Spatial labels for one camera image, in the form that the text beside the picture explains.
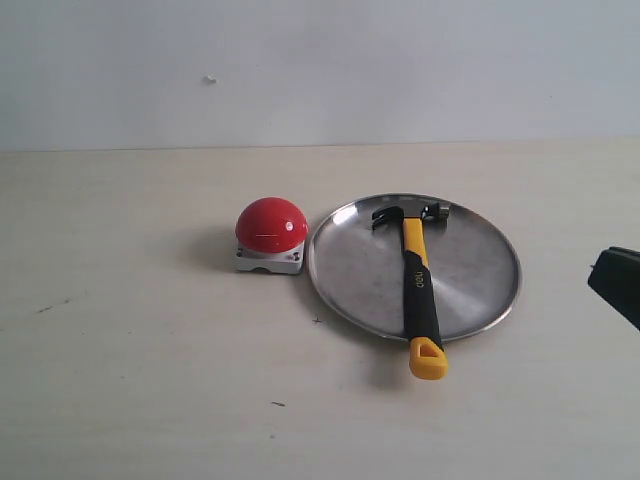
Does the yellow black claw hammer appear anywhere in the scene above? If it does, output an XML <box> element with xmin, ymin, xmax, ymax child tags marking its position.
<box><xmin>371</xmin><ymin>196</ymin><xmax>449</xmax><ymax>380</ymax></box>

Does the red dome push button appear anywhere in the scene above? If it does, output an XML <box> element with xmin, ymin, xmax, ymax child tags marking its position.
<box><xmin>235</xmin><ymin>197</ymin><xmax>309</xmax><ymax>275</ymax></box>

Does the round steel plate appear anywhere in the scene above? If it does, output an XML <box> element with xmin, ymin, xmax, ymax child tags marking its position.
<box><xmin>306</xmin><ymin>193</ymin><xmax>521</xmax><ymax>342</ymax></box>

